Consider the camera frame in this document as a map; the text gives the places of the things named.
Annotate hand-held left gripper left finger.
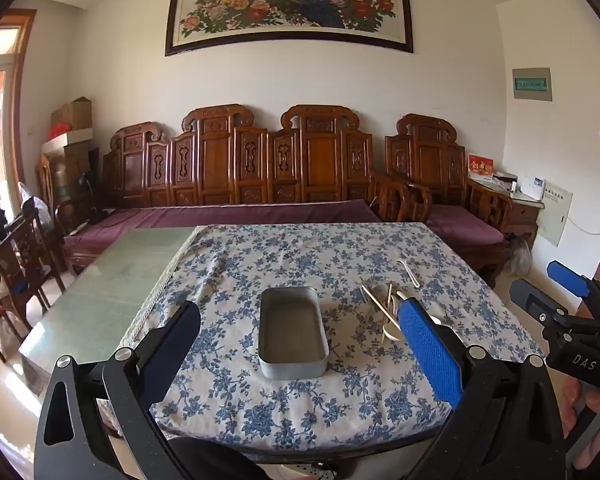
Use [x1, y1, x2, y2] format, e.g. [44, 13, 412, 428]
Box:
[34, 301, 202, 480]

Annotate grey wall electrical panel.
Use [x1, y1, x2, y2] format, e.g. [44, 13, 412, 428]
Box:
[511, 66, 552, 101]

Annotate white chopstick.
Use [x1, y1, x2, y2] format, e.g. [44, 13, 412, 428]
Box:
[361, 286, 398, 325]
[366, 286, 402, 322]

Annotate brown cardboard box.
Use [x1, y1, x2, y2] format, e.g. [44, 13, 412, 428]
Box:
[50, 96, 93, 133]

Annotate wooden chopstick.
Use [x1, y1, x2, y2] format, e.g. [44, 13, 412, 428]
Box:
[382, 283, 394, 347]

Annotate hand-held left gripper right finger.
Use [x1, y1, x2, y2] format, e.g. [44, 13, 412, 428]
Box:
[397, 297, 568, 480]

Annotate white wall cable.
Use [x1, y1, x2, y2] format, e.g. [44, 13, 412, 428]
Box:
[567, 216, 600, 236]

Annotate wooden side table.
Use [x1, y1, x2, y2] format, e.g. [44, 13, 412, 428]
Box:
[500, 187, 546, 252]

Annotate carved wooden sofa bench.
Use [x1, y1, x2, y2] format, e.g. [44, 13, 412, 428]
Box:
[62, 104, 387, 281]

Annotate white wall distribution box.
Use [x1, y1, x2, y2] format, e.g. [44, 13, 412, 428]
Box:
[536, 182, 574, 247]

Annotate clear plastic bag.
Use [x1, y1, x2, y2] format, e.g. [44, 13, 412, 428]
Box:
[19, 182, 52, 222]

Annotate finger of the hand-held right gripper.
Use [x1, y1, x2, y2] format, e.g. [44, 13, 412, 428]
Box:
[510, 279, 572, 332]
[547, 260, 600, 328]

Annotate black desk fan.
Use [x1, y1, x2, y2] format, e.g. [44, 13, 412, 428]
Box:
[77, 170, 104, 224]

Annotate carved wooden armchair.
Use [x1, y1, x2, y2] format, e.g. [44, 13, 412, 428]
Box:
[370, 113, 513, 288]

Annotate white plastic spoon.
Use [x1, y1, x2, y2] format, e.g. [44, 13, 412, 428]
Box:
[381, 290, 415, 345]

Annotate large cardboard box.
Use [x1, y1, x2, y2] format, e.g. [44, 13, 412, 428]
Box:
[45, 142, 93, 211]

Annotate framed peacock flower painting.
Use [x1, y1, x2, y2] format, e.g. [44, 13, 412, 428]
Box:
[165, 0, 415, 57]

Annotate wooden door frame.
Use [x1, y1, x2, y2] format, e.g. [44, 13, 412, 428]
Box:
[0, 9, 38, 211]

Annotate white flat carton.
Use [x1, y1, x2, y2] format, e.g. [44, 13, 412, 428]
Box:
[41, 127, 94, 155]

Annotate blue floral tablecloth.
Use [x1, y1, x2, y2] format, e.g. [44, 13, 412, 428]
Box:
[120, 222, 546, 461]

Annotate red gift box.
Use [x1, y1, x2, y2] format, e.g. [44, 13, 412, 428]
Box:
[467, 154, 495, 181]

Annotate rectangular metal tray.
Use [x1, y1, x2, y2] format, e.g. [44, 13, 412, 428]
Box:
[258, 286, 330, 380]

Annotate metal spoon with cutout handle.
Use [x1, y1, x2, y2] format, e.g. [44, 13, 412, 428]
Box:
[371, 283, 396, 307]

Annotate long purple sofa cushion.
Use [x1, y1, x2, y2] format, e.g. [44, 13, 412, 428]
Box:
[64, 199, 381, 250]

